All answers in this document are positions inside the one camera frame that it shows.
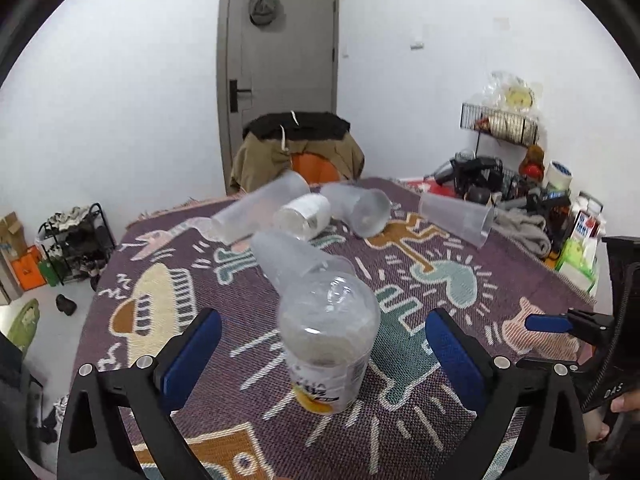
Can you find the black hair dryer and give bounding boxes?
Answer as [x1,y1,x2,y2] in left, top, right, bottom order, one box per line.
[433,156,504,196]

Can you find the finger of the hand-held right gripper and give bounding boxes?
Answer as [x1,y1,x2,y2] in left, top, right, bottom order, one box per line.
[524,309,615,347]

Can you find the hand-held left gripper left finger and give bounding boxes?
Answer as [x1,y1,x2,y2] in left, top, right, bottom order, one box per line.
[56,308,223,480]

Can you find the grey door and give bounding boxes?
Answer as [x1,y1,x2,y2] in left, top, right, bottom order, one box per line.
[216,0,341,196]

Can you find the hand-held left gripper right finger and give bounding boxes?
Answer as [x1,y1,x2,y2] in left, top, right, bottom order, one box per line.
[424,308,592,480]

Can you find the black wire shelf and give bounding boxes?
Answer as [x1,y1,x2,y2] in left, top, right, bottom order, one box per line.
[459,102,541,157]

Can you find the black shoe rack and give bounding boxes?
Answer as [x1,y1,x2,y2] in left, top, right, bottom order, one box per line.
[38,202,117,287]

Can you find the frosted plastic cup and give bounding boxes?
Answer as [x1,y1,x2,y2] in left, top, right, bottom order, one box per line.
[210,170,312,247]
[320,182,392,239]
[249,229,357,302]

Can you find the clear plastic cup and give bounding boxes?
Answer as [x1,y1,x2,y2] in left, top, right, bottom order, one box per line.
[418,190,496,250]

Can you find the green tissue pack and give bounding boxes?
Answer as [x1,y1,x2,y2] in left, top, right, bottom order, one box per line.
[555,236,599,296]

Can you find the dark clothing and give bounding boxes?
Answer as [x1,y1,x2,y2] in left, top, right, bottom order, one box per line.
[0,330,47,480]

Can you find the brown stuffed toy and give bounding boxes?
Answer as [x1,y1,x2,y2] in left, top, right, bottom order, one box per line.
[520,144,546,179]

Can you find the clear plastic bag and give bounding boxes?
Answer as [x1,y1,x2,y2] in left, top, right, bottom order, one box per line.
[481,70,544,113]

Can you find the orange box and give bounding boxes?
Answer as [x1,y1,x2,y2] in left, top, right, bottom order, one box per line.
[11,254,47,292]

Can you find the cardboard box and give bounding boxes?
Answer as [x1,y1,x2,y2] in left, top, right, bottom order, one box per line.
[0,211,30,281]

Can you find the black garment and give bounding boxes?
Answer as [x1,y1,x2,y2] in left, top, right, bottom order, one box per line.
[243,110,351,141]

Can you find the grey hat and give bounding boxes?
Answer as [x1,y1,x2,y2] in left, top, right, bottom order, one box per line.
[248,0,277,28]

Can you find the blue white carton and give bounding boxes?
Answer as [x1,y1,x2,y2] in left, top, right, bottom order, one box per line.
[571,208,603,241]

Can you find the orange chair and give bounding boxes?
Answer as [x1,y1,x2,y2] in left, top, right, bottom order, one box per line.
[290,151,345,186]

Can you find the brown jacket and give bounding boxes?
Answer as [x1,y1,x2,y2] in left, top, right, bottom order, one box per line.
[229,132,365,194]

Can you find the black door lock handle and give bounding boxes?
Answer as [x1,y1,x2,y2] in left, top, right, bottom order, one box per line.
[229,79,252,112]

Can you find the person's right hand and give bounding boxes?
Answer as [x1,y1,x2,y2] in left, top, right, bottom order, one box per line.
[586,392,640,480]

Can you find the grey cloth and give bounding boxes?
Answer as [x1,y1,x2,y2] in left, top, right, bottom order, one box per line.
[491,206,553,260]

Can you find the printed purple blanket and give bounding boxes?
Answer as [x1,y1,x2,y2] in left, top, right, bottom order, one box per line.
[82,177,599,480]

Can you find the clear bottle yellow label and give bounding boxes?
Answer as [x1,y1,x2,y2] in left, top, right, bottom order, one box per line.
[277,272,382,415]

